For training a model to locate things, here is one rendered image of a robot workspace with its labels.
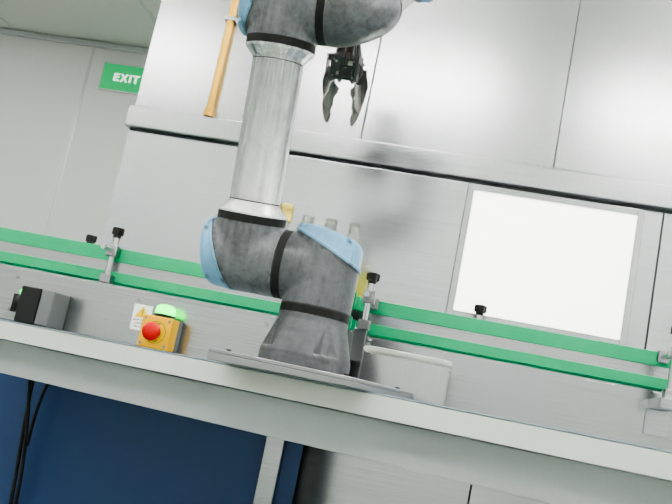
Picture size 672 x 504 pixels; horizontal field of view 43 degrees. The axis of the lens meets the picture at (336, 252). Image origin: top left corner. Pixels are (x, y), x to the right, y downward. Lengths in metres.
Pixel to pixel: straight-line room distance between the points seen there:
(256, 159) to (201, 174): 0.92
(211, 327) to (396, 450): 0.75
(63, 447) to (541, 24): 1.58
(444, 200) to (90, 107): 4.07
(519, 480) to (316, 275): 0.44
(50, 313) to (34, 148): 4.11
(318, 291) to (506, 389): 0.69
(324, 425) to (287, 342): 0.14
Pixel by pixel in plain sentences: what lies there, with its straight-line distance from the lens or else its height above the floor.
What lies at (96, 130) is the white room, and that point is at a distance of 5.87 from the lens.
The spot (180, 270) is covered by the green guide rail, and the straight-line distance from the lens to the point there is 1.95.
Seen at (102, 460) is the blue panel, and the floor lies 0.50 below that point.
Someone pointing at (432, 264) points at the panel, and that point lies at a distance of 2.12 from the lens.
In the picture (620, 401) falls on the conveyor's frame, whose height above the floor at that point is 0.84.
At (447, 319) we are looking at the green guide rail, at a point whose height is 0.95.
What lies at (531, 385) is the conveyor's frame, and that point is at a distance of 1.91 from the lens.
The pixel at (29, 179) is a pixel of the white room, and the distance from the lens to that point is 5.96.
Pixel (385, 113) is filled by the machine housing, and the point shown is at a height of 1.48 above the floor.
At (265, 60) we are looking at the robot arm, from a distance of 1.41.
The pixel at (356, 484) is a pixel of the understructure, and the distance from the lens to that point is 2.13.
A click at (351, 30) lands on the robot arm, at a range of 1.39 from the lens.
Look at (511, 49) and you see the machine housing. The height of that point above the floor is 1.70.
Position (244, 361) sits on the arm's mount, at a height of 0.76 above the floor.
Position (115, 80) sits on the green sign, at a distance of 5.93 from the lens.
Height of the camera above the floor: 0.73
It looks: 9 degrees up
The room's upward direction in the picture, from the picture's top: 12 degrees clockwise
